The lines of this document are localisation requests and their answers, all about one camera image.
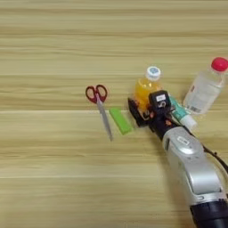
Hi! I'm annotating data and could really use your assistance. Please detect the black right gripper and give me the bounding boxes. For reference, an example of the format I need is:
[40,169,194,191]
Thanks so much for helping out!
[127,96,181,141]

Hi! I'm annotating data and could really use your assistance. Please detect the orange juice bottle white cap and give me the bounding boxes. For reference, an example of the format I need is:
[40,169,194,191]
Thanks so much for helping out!
[134,65,164,114]

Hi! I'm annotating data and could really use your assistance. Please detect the green rectangular block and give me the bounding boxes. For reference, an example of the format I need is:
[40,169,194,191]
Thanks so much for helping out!
[108,106,134,136]

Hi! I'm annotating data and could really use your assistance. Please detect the teal white glue stick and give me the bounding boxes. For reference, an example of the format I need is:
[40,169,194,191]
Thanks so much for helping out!
[168,95,199,132]

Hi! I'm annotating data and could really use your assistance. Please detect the clear bottle red cap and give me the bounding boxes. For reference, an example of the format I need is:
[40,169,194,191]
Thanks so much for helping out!
[182,56,228,116]

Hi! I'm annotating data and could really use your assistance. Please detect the red handled scissors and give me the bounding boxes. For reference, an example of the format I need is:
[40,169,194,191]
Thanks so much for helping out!
[85,84,115,143]

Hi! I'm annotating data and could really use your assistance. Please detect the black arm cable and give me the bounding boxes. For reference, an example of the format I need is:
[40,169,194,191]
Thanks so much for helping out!
[185,126,228,176]

